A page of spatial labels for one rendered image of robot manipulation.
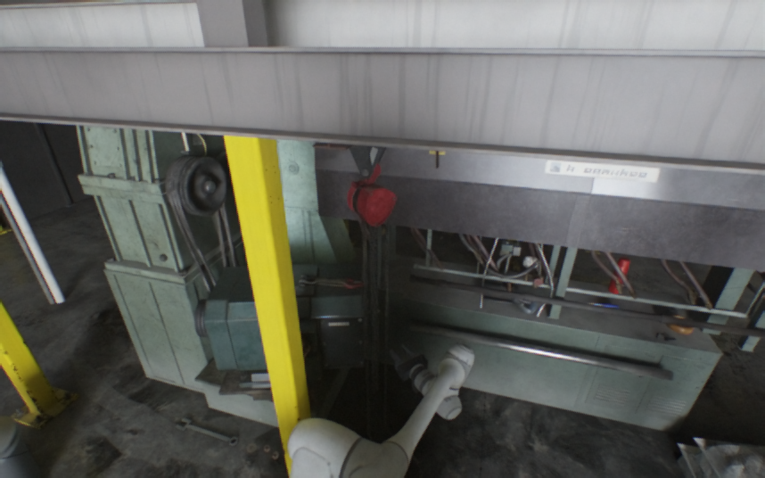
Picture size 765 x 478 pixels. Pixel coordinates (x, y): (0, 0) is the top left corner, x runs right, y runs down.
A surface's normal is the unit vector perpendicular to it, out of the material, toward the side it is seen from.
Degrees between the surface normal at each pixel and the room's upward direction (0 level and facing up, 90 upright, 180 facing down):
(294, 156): 90
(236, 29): 90
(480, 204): 90
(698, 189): 78
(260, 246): 90
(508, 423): 0
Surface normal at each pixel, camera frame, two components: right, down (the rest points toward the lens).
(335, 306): 0.04, -0.30
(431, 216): -0.28, 0.44
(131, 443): 0.00, -0.89
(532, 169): -0.27, 0.25
